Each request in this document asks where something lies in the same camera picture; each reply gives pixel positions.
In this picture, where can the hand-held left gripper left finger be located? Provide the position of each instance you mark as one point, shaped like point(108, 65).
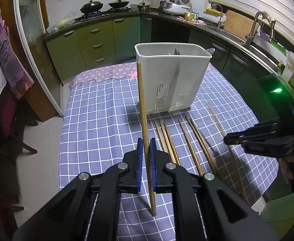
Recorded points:
point(139, 165)

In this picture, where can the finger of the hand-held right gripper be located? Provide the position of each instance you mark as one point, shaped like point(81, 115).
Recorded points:
point(267, 145)
point(252, 131)

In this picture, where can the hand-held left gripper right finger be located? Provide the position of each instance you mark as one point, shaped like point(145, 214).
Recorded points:
point(152, 165)

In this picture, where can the bunch of wooden chopsticks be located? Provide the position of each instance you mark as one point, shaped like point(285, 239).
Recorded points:
point(169, 144)

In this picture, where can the light wooden chopstick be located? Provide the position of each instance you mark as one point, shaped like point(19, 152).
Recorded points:
point(143, 105)

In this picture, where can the white plastic utensil holder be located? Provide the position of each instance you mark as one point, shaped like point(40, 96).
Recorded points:
point(162, 67)

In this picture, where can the person's right hand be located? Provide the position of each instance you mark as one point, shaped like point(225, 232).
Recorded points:
point(285, 167)

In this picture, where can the blue checked tablecloth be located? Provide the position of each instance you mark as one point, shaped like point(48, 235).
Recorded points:
point(99, 118)

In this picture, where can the steel kitchen sink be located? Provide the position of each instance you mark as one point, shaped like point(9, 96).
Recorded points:
point(237, 39)

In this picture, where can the tall steel faucet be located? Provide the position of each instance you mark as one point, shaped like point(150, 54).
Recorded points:
point(255, 27)

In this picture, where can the wooden cutting board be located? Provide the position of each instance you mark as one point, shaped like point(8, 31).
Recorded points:
point(237, 25)

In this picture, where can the pink patterned cloth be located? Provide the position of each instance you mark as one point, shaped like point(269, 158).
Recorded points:
point(106, 72)

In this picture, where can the black fork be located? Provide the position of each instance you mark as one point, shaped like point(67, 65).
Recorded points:
point(177, 52)

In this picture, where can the white slatted shutter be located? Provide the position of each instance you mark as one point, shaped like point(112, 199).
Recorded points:
point(250, 0)

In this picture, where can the small steel faucet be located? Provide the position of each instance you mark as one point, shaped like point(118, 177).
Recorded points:
point(219, 12)

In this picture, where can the yellow sponge holder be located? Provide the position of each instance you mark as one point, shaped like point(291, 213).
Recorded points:
point(213, 11)

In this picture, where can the pink towel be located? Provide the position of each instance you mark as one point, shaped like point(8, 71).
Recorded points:
point(190, 20)

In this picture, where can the dark wooden chair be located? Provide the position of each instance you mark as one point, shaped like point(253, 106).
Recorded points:
point(13, 130)

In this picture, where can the green kitchen cabinets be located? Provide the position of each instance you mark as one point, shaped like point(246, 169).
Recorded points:
point(94, 42)

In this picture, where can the yellow mug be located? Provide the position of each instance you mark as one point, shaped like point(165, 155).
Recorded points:
point(189, 15)

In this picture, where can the white rice cooker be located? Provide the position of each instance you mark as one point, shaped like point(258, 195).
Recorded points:
point(173, 8)

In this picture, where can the gas stove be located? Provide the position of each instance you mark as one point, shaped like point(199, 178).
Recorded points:
point(104, 13)

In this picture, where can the small metal pot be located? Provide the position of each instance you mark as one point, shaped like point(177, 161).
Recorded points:
point(143, 6)

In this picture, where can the clear plastic bag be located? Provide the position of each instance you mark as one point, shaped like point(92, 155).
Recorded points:
point(66, 21)

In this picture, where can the black wok with lid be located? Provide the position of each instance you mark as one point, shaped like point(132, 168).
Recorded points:
point(91, 6)

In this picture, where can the glass sliding door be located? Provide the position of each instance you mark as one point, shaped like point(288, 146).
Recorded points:
point(28, 30)

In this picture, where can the purple checked apron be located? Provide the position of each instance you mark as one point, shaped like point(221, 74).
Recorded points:
point(6, 50)

